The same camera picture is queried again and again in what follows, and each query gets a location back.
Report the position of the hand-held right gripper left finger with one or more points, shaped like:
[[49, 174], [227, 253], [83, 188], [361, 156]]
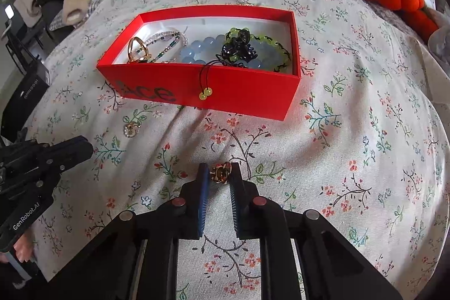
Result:
[[204, 205]]

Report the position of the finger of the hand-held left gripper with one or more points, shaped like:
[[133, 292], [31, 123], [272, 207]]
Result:
[[72, 149]]

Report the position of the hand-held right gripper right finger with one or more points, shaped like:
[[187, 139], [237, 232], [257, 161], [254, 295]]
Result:
[[236, 205]]

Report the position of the red cardboard box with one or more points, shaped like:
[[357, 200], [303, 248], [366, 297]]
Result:
[[246, 96]]

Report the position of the person's left hand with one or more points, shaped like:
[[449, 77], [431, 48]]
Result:
[[23, 249]]

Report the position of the black cardboard box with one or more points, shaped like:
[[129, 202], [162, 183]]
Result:
[[30, 89]]

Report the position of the black metal rack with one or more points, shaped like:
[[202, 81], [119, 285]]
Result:
[[21, 43]]

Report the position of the floral bed sheet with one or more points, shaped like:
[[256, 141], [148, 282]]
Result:
[[351, 110]]

